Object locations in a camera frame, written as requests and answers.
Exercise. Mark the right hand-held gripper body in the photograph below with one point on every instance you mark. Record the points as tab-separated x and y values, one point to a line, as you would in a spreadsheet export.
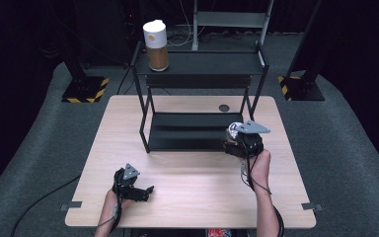
248	143

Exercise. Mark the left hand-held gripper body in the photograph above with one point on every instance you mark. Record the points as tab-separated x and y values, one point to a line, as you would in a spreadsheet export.
126	179

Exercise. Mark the black metal shelf rack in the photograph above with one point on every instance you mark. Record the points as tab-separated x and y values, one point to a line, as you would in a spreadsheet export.
197	64

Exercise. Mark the clear jar of brown powder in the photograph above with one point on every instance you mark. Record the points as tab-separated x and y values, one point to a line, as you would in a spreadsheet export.
157	49

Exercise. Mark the person's left hand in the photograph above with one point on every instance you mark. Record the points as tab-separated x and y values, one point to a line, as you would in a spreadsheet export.
113	199

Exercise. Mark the person's right hand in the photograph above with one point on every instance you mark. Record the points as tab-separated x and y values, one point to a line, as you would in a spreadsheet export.
261	169

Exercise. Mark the black stand with striped base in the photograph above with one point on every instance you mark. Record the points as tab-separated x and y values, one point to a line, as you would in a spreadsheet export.
85	89
304	87

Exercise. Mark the red patterned item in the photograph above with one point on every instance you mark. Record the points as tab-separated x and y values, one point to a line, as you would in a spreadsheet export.
218	233

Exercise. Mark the grey metal stand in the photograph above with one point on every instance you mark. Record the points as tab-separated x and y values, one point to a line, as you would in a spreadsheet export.
232	19

